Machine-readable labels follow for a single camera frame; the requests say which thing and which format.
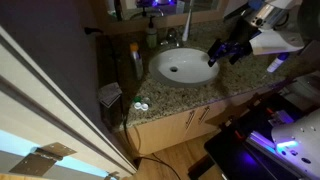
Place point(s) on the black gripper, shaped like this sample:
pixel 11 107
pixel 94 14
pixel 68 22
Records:
pixel 237 45

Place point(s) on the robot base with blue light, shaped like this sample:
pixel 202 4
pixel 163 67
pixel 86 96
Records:
pixel 273 141

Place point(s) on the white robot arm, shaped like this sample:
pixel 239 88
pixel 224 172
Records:
pixel 268 27

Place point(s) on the white electric toothbrush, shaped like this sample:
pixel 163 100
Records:
pixel 187 25

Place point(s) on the white oval sink basin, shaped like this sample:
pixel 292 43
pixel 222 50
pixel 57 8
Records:
pixel 183 68

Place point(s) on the chrome faucet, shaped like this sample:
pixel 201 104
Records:
pixel 172 37

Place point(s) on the white blue-capped bottle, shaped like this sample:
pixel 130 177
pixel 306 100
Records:
pixel 282 57

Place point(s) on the green soap pump bottle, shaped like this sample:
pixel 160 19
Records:
pixel 151 34

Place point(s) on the silver orange-capped spray can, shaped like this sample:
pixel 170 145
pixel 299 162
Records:
pixel 137 60

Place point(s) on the clear lens case cap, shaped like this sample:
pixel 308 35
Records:
pixel 147 100

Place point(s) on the wooden vanity cabinet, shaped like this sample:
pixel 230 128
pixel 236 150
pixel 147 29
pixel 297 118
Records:
pixel 168 131

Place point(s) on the green lens case cap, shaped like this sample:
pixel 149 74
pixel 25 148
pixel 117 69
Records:
pixel 137 99

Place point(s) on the white contact lens case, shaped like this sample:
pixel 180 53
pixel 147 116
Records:
pixel 141 106

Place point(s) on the wood framed mirror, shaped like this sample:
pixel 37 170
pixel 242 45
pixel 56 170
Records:
pixel 105 23

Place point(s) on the folded paper leaflet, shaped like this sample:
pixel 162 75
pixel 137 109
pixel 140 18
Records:
pixel 109 94

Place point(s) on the white door with hinge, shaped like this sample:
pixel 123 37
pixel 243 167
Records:
pixel 35 109

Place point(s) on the metal door hinge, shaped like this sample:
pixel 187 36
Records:
pixel 41 159

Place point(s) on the left cabinet door handle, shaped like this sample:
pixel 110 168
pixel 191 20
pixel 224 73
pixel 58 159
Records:
pixel 190 118

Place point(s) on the cabinet door handle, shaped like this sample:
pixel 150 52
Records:
pixel 190 118
pixel 203 116

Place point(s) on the right cabinet door handle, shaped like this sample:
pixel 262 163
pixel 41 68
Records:
pixel 203 116

